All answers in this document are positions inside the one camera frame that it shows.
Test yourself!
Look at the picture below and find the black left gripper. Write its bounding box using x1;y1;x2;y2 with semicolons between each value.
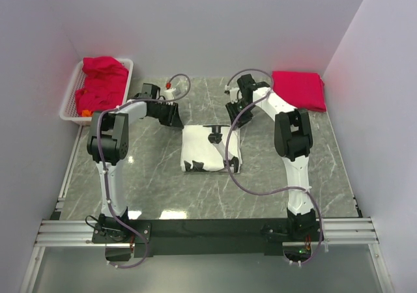
149;100;184;128

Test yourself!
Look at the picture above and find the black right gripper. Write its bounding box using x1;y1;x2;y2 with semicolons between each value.
225;99;255;130

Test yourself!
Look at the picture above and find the white t shirt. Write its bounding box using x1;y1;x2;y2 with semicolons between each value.
180;125;242;173

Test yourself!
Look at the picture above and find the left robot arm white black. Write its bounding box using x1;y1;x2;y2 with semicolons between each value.
87;83;184;243

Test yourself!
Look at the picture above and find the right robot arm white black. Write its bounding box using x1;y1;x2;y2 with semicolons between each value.
225;74;319;240

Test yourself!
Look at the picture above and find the folded red t shirt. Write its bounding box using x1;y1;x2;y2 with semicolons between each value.
272;71;326;113

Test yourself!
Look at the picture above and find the red t shirt in basket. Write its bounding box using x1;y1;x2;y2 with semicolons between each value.
75;57;128;117

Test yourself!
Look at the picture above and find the orange cloth in basket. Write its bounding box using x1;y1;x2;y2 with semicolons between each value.
81;109;93;117

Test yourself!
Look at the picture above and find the white plastic laundry basket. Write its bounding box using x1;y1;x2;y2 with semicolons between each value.
59;58;134;126

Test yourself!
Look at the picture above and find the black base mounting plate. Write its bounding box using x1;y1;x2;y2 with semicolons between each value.
92;218;323;258

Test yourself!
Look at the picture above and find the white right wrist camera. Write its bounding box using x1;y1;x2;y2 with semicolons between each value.
224;85;242;104

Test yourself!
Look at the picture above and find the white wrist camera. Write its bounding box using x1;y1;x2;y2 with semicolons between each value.
162;82;181;100
224;85;242;104

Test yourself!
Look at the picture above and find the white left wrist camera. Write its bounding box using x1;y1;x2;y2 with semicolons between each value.
162;82;181;100

